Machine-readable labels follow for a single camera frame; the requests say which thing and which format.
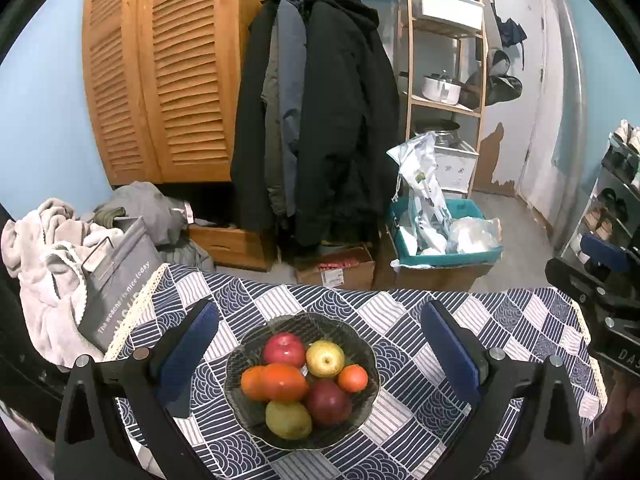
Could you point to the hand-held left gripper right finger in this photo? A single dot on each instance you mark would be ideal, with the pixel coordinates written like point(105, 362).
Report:
point(450, 355)

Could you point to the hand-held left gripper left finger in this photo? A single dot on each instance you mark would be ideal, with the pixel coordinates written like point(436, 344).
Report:
point(187, 355)

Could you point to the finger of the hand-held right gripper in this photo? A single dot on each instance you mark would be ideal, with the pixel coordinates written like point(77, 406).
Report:
point(602, 254)

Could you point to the glass bowl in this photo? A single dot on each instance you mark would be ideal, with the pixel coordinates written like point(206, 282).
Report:
point(360, 355)

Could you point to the small tangerine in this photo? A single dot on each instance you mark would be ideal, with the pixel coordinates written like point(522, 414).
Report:
point(353, 379)

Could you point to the orange-red persimmon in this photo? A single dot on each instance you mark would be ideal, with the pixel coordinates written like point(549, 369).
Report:
point(285, 382)

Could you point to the yellow apple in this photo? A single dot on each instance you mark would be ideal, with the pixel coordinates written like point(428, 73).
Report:
point(325, 360)

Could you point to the dark red apple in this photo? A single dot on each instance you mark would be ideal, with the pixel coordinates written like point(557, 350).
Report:
point(328, 404)

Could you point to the person's right hand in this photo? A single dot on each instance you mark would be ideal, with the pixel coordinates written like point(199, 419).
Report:
point(620, 405)

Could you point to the group of shoes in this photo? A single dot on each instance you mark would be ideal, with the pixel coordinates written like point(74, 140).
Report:
point(612, 205)

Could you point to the shoe rack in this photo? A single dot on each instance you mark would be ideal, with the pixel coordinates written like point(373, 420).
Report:
point(584, 199)

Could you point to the blue white patterned tablecloth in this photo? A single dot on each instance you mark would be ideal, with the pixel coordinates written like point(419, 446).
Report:
point(390, 320)

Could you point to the large cardboard box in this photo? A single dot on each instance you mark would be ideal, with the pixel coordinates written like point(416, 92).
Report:
point(440, 277)

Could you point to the grey tote bag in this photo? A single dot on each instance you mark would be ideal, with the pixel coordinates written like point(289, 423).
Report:
point(120, 290)

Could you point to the teal plastic bin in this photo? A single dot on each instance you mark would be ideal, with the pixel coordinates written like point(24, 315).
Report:
point(450, 258)

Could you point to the wooden drawer box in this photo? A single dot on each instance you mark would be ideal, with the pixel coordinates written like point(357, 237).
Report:
point(235, 247)

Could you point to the clear plastic bag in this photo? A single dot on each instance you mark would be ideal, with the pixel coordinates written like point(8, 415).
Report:
point(472, 235)

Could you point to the cardboard box with red packets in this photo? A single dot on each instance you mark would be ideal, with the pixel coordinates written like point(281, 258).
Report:
point(350, 272)

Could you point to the cream towel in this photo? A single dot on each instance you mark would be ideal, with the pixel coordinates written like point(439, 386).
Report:
point(50, 300)

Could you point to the grey clothing pile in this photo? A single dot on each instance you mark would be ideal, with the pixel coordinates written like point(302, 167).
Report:
point(145, 205)

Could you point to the white printed crate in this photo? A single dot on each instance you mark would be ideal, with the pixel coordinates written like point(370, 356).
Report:
point(457, 170)

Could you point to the white printed plastic bag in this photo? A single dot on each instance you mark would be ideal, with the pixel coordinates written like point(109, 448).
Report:
point(425, 185)

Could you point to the dark hanging bag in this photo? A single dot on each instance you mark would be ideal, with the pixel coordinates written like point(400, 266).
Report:
point(500, 87)

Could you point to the steel pot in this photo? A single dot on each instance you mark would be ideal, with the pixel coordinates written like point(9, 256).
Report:
point(445, 135)

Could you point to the white cooking pot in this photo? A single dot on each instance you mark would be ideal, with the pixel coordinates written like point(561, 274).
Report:
point(442, 91)

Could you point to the white door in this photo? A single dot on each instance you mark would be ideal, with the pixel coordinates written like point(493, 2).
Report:
point(520, 35)

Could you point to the dark blue folded umbrella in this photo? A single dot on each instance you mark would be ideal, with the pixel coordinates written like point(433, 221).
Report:
point(511, 32)

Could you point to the black hooded coat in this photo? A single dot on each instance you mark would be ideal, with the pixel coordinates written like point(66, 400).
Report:
point(345, 135)

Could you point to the wooden louvered wardrobe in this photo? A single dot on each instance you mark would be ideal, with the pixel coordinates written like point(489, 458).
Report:
point(190, 85)

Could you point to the wooden shelf rack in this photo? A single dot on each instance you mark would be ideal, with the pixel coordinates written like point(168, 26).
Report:
point(408, 60)

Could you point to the grey-blue jacket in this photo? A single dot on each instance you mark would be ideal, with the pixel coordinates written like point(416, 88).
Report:
point(292, 85)

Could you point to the white storage box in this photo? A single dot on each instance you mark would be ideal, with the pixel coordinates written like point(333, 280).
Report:
point(450, 7)

